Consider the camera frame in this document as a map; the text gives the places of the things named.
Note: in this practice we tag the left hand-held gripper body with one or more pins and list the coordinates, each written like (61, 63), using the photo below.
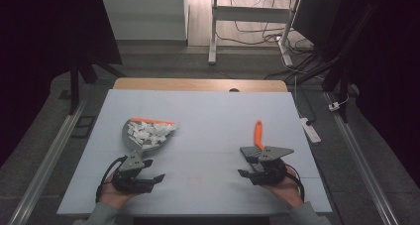
(130, 178)

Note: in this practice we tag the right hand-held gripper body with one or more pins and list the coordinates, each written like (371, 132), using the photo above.
(272, 168)

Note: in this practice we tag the grey dustpan with orange edge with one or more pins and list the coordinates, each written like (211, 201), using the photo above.
(132, 144)

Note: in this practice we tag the pile of white paper scraps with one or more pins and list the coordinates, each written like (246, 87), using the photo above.
(148, 132)

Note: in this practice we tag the person's left hand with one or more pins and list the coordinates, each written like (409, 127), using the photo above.
(114, 197)

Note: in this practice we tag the person's right hand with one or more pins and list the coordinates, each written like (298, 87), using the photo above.
(289, 192)

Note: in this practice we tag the white power strip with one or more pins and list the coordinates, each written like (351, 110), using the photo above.
(310, 130)

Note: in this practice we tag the black floor plate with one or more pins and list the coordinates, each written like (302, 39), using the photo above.
(83, 127)

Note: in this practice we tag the small white adapter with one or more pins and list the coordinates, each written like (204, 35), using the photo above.
(334, 106)

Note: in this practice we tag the light wooden table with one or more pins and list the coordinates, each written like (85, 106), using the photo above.
(198, 85)

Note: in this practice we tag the black metal stand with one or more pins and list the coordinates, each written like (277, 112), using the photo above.
(75, 86)

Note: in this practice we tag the black curtain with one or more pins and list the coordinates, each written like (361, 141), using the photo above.
(36, 53)
(389, 69)

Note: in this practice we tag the metal floor rail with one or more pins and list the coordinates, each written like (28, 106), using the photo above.
(46, 162)
(363, 159)

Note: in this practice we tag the white desk frame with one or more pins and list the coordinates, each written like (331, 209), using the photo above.
(251, 14)

